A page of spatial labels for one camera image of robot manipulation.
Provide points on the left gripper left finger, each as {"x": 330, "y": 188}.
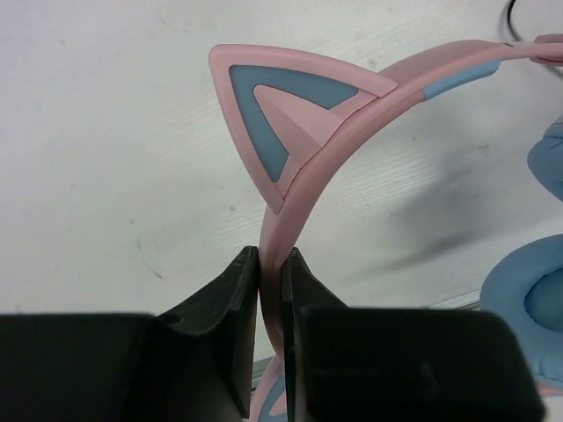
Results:
{"x": 190, "y": 363}

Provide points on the pink blue cat-ear headphones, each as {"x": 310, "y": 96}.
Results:
{"x": 296, "y": 117}

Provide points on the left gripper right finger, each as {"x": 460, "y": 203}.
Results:
{"x": 386, "y": 364}

